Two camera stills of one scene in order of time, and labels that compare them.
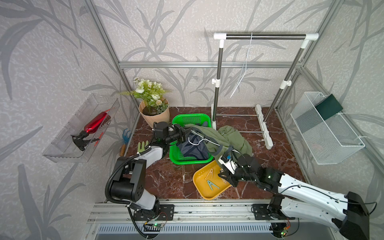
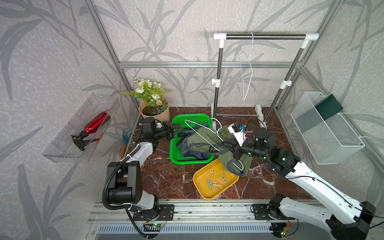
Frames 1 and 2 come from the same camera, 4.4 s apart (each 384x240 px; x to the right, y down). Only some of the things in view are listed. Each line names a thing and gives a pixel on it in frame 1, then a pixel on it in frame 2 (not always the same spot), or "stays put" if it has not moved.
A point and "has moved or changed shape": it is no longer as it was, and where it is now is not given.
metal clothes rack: x=223 y=36 stays put
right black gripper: x=228 y=176 → x=235 y=149
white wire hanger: x=204 y=138 → x=216 y=132
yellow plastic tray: x=208 y=183 stays put
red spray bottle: x=80 y=141 stays put
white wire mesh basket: x=329 y=141 stays put
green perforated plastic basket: x=176 y=157 stays put
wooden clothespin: x=211 y=172 stays put
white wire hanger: x=245 y=66 has moved or changed shape
